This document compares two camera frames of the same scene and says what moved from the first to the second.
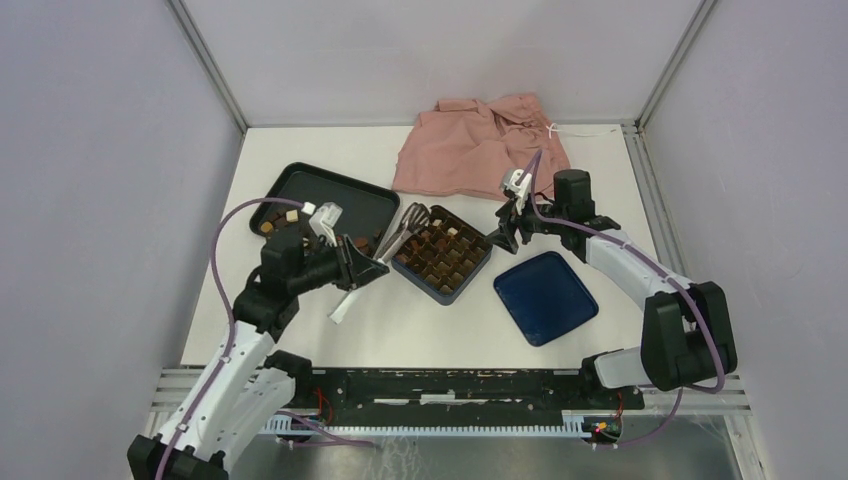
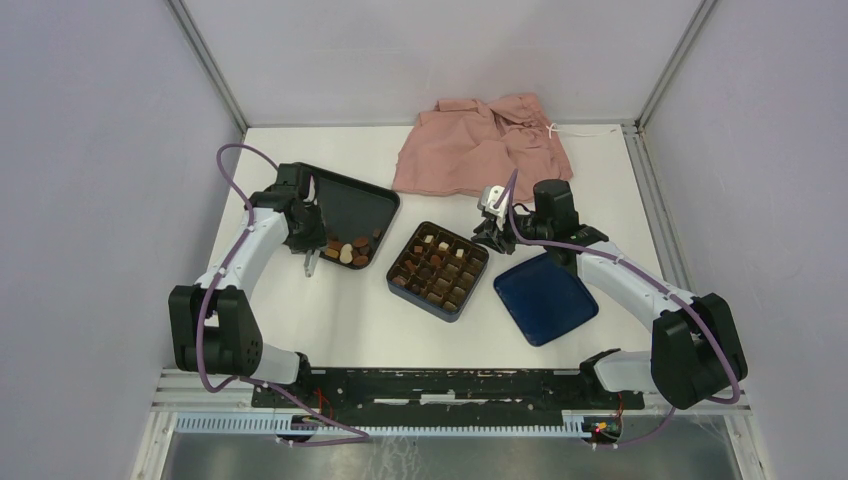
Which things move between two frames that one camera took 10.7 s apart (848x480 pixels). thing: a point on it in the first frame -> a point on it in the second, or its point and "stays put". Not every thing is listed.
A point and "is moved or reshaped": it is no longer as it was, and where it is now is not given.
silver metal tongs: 412,218 is moved or reshaped
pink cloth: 469,147 stays put
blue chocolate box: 442,256 is moved or reshaped
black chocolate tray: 368,214 stays put
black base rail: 463,393 stays put
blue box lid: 544,298 stays put
